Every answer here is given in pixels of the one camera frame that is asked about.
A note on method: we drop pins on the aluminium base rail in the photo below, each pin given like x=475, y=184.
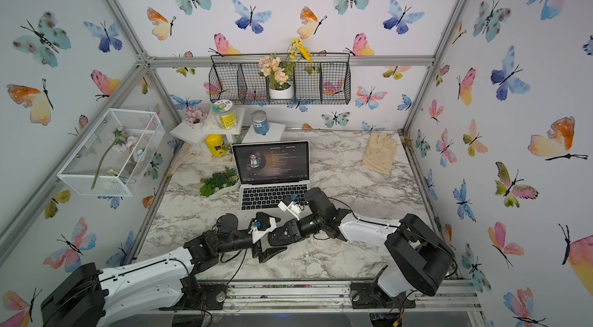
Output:
x=277, y=297

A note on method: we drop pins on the yellow bottle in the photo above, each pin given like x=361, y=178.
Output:
x=216, y=145

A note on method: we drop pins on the yellow label jar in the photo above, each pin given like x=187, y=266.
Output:
x=225, y=114

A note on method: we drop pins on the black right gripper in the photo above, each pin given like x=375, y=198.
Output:
x=293, y=231

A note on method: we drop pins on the white mesh wall box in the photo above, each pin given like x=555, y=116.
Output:
x=78, y=171

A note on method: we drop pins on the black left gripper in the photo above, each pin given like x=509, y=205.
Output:
x=259, y=241

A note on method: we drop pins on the blue can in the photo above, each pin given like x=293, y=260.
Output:
x=260, y=122

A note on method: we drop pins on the cream fabric glove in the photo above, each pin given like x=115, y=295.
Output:
x=380, y=153

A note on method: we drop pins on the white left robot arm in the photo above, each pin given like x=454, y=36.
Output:
x=96, y=297

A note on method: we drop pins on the small pink flower pot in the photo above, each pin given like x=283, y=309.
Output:
x=194, y=115

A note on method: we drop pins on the silver laptop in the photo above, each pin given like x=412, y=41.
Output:
x=269, y=172

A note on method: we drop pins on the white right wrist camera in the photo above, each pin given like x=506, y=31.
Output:
x=289, y=204

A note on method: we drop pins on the green plant in white dish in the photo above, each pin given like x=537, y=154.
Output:
x=219, y=183

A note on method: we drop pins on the white pot with flowers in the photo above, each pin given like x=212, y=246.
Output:
x=279, y=72

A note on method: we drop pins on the pink artificial flower stem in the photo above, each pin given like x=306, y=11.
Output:
x=121, y=147

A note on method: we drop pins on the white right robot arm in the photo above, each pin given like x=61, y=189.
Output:
x=421, y=258

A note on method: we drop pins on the white corner shelf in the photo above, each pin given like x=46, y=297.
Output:
x=197, y=134

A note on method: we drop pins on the black wire wall basket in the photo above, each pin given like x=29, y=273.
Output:
x=325, y=81

